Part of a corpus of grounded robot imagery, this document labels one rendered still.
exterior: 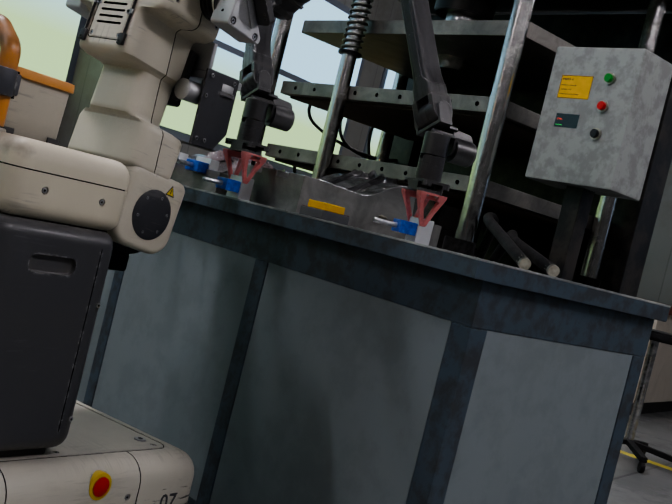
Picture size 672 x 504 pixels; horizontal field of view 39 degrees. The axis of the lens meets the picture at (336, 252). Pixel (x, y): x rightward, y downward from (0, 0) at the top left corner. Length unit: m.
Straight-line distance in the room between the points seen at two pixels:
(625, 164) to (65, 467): 1.72
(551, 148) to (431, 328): 1.14
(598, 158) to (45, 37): 3.25
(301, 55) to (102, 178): 5.09
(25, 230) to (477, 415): 0.89
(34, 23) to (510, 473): 3.79
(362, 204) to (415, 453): 0.74
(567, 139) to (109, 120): 1.39
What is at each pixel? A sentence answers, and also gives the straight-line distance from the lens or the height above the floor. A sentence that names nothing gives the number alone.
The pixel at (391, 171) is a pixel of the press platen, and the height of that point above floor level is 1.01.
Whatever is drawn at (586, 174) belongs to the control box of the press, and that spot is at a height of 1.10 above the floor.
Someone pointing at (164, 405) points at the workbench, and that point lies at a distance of 2.51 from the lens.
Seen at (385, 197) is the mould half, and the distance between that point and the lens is 2.39.
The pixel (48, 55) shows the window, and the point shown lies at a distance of 5.22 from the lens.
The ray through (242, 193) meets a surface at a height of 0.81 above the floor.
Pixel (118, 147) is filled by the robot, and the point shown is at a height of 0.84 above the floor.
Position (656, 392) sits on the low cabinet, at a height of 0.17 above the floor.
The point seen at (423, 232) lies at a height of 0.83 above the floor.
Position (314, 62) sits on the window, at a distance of 6.80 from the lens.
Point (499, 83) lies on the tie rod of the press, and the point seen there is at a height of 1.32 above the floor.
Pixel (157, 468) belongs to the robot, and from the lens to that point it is 1.90.
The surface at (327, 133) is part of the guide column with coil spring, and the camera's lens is 3.39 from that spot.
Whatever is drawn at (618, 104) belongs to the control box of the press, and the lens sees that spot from 2.77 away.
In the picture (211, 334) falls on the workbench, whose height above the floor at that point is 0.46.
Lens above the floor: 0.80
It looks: 2 degrees down
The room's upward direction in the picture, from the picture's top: 14 degrees clockwise
